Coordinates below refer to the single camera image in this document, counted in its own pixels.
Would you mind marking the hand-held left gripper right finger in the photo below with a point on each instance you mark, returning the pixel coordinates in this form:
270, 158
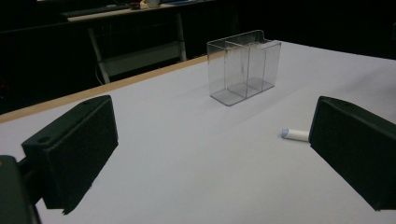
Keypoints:
355, 146

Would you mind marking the white tube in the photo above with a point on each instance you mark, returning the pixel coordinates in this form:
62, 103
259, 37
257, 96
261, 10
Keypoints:
295, 134

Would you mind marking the clear plastic organizer box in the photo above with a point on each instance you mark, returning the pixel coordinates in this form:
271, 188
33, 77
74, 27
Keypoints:
246, 70

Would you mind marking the wooden desk with white legs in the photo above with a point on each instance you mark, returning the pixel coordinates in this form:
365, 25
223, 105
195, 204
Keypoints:
137, 46

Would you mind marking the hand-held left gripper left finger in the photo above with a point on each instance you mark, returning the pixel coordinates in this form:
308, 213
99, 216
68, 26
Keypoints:
74, 149

